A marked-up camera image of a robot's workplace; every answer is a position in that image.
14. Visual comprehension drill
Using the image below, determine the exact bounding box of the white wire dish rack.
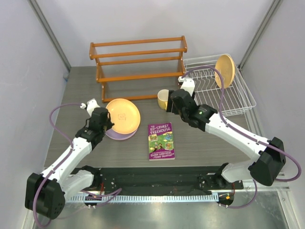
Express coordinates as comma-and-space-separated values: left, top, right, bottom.
183, 54, 256, 116

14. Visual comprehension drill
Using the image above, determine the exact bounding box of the white slotted cable duct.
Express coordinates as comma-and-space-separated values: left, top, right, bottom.
67, 193, 219, 204

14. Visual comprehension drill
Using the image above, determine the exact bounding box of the yellow mug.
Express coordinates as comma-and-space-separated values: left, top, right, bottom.
157, 89, 169, 111

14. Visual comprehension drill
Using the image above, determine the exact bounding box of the purple treehouse book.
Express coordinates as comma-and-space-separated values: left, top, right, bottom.
148, 123, 175, 161

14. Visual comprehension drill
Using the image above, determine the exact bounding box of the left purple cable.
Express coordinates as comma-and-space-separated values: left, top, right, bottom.
32, 103, 84, 227

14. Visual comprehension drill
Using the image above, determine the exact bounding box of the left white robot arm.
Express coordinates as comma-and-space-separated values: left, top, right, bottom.
25, 106, 114, 220

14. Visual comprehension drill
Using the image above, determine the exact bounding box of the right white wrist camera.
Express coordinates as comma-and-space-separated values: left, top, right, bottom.
178, 76, 195, 96

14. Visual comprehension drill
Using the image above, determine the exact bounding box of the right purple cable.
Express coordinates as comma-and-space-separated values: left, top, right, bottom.
180, 65, 302, 181

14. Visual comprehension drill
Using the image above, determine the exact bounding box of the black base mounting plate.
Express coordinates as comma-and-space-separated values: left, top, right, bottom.
87, 166, 244, 196

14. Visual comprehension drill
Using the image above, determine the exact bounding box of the purple cable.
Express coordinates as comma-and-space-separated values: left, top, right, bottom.
32, 103, 84, 227
180, 65, 302, 181

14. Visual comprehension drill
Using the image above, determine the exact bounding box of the purple plate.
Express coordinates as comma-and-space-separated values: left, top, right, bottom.
106, 129, 137, 141

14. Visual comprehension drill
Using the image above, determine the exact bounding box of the yellow plate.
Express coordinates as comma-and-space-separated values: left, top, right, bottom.
215, 54, 235, 89
106, 98, 141, 135

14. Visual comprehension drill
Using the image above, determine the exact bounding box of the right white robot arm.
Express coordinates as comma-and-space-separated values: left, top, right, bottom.
169, 89, 286, 188

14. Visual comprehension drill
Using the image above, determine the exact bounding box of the orange wooden shelf rack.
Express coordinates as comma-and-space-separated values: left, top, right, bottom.
89, 36, 188, 103

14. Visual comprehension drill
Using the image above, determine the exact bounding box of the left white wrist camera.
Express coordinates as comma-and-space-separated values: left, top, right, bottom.
80, 98, 100, 116

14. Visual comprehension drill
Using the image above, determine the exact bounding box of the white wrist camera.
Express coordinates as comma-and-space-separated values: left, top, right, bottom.
178, 76, 195, 96
80, 98, 100, 116

